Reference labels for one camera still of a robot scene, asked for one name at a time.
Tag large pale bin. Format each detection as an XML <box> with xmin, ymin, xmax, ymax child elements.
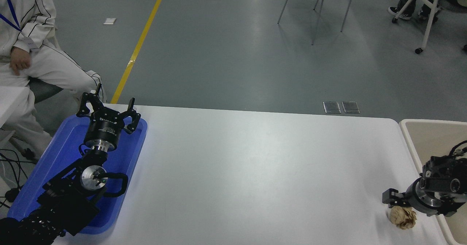
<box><xmin>399</xmin><ymin>119</ymin><xmax>467</xmax><ymax>245</ymax></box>

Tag tan paper ball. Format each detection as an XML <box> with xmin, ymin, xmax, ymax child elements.
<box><xmin>389</xmin><ymin>206</ymin><xmax>417</xmax><ymax>230</ymax></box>

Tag seated person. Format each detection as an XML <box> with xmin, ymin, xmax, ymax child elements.
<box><xmin>0</xmin><ymin>0</ymin><xmax>108</xmax><ymax>161</ymax></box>

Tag blue plastic tray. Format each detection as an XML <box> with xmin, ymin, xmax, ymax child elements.
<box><xmin>7</xmin><ymin>114</ymin><xmax>148</xmax><ymax>235</ymax></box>

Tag yellow floor tape line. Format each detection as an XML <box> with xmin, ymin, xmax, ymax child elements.
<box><xmin>111</xmin><ymin>0</ymin><xmax>170</xmax><ymax>104</ymax></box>

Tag metal floor socket cover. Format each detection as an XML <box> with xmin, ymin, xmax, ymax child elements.
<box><xmin>323</xmin><ymin>101</ymin><xmax>341</xmax><ymax>114</ymax></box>
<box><xmin>342</xmin><ymin>101</ymin><xmax>360</xmax><ymax>114</ymax></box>

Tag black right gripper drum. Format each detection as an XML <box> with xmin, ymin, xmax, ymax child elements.
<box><xmin>406</xmin><ymin>179</ymin><xmax>467</xmax><ymax>217</ymax></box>

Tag person's hand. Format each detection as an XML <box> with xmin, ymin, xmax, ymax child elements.
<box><xmin>10</xmin><ymin>46</ymin><xmax>31</xmax><ymax>76</ymax></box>

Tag black floor cables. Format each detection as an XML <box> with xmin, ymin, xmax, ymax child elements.
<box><xmin>0</xmin><ymin>149</ymin><xmax>37</xmax><ymax>209</ymax></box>

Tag white wheeled frame chair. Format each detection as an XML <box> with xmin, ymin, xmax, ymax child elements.
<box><xmin>392</xmin><ymin>0</ymin><xmax>467</xmax><ymax>54</ymax></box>

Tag grey stool seat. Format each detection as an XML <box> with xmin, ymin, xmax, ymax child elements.
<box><xmin>28</xmin><ymin>77</ymin><xmax>64</xmax><ymax>103</ymax></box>

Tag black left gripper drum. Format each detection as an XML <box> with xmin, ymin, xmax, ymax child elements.
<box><xmin>84</xmin><ymin>110</ymin><xmax>124</xmax><ymax>145</ymax></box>

